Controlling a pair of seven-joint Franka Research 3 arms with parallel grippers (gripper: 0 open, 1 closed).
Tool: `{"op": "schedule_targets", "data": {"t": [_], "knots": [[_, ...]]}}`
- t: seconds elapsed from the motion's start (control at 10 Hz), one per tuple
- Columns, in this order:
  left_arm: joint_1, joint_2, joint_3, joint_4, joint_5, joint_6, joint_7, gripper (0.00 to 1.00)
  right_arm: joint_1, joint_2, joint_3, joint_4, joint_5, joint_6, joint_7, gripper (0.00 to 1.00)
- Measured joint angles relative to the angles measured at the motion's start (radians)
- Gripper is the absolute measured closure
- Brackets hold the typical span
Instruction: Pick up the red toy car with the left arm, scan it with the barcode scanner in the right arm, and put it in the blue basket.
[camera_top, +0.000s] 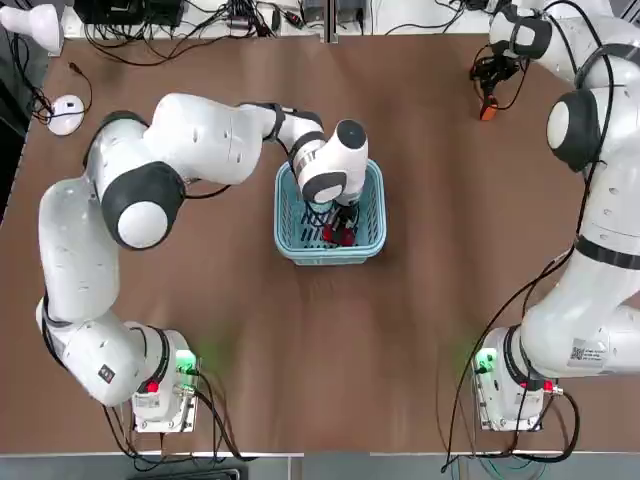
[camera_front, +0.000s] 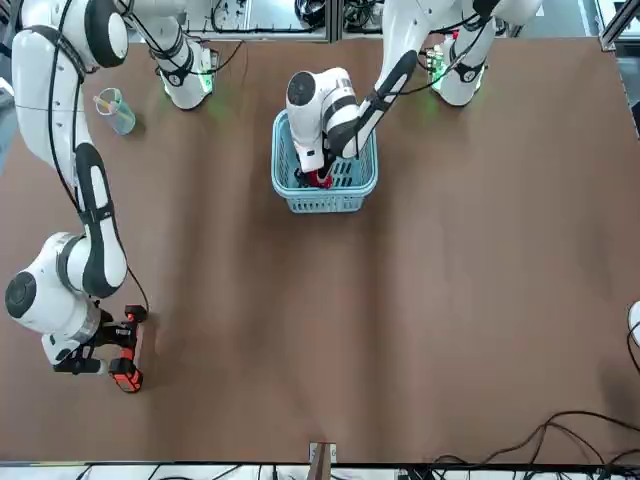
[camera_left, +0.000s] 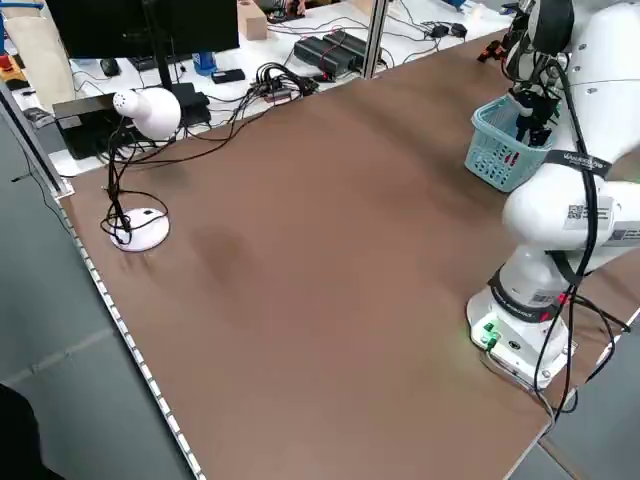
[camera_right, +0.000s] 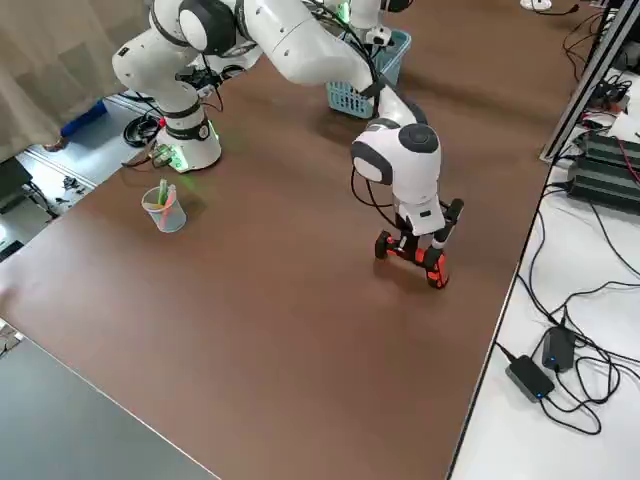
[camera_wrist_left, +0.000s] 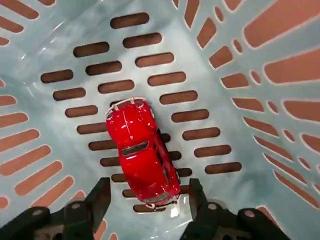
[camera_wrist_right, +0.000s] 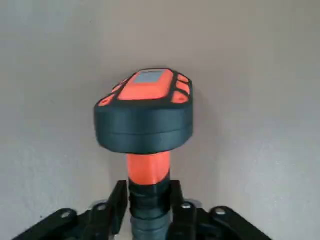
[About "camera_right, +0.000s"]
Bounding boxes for black power supply box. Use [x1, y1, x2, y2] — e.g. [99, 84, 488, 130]
[567, 154, 640, 216]
[574, 130, 640, 170]

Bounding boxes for beige curtain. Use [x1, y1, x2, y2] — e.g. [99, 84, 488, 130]
[0, 0, 166, 162]

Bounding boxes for red wires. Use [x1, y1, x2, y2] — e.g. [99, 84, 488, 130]
[615, 138, 640, 187]

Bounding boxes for clear plastic cup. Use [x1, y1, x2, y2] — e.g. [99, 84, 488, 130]
[141, 182, 188, 234]

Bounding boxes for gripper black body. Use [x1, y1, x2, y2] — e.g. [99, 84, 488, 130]
[394, 199, 450, 242]

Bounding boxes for coiled black cable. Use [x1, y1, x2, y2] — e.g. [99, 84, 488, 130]
[123, 113, 162, 149]

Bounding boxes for green circuit board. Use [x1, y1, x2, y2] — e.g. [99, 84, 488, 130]
[149, 144, 174, 169]

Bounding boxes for blue plastic basket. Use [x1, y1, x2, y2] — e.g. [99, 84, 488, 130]
[325, 28, 413, 120]

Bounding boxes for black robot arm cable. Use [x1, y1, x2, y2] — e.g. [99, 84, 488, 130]
[309, 0, 401, 226]

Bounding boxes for pink marker pen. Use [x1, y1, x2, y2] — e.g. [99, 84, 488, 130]
[160, 185, 178, 226]

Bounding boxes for blue plastic bin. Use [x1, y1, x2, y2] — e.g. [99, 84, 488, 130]
[60, 99, 109, 137]

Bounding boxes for black power adapter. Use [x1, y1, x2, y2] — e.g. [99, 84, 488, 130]
[505, 354, 556, 403]
[542, 327, 577, 372]

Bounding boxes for black power cable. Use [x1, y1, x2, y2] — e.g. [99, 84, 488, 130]
[542, 342, 640, 436]
[563, 280, 640, 314]
[562, 9, 609, 81]
[589, 199, 640, 279]
[517, 182, 571, 331]

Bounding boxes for aluminium frame post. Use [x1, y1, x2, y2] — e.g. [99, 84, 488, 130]
[538, 0, 640, 162]

